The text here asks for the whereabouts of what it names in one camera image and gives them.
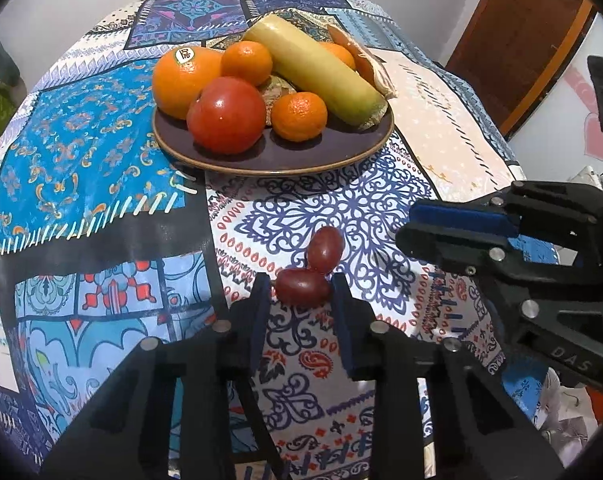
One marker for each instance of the pomelo wedge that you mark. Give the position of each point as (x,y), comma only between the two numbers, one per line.
(367,64)

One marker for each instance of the small mandarin orange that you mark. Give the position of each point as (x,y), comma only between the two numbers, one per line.
(299,117)

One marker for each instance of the red tomato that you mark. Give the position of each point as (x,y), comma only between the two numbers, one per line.
(228,118)

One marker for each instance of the red grape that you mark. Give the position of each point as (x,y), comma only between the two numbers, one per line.
(325,249)
(302,288)

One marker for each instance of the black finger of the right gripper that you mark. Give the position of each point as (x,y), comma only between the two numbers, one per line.
(464,252)
(466,219)

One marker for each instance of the orange on plate right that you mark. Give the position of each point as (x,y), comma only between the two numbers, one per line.
(247,60)

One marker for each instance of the large orange with sticker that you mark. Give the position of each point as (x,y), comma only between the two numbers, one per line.
(180,76)

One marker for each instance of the yellow corn cob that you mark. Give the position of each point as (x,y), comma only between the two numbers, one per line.
(302,61)

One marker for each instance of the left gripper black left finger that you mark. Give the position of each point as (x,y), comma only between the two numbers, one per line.
(123,432)

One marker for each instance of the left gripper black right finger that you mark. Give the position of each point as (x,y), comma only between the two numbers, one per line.
(478,430)

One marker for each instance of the brown wooden door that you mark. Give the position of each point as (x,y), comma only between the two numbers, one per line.
(512,51)

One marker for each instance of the dark brown round plate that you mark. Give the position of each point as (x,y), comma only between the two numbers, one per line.
(338,145)

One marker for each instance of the small mandarin behind corn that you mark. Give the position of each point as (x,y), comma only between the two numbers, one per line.
(341,53)

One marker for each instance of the blue patchwork bedspread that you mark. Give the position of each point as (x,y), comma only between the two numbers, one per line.
(104,241)

